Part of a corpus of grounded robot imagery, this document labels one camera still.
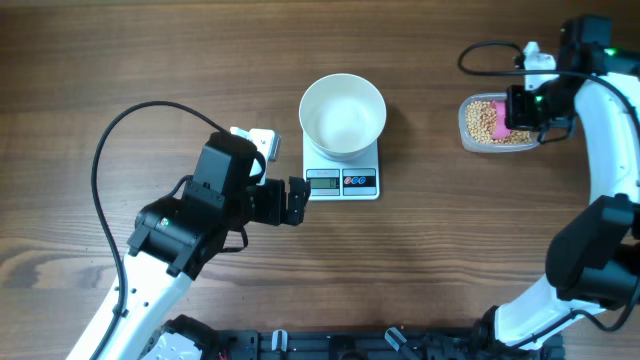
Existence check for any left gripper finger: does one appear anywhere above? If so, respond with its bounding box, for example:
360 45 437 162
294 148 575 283
284 204 305 226
288 176 311 208

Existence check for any pile of yellow soybeans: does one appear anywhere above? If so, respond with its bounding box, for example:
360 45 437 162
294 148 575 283
465 100 530 145

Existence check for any pink plastic measuring scoop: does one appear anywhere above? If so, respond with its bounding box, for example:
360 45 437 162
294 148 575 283
491 101 511 140

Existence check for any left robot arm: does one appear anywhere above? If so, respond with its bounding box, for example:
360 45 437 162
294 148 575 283
69 132 311 359

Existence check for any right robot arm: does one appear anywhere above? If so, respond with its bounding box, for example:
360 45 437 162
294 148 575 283
467 15 639 359

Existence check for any white digital kitchen scale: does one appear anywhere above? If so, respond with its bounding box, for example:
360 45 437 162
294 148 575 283
303 135 381 201

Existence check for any white round bowl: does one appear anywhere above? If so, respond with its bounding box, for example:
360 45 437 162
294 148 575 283
298 73 387 159

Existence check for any clear plastic container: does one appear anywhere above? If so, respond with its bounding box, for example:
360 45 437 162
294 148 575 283
458 93 539 153

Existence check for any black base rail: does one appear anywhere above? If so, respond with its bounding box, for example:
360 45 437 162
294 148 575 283
137 326 567 360

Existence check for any left black camera cable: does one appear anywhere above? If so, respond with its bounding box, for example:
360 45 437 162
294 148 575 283
90 100 231 360

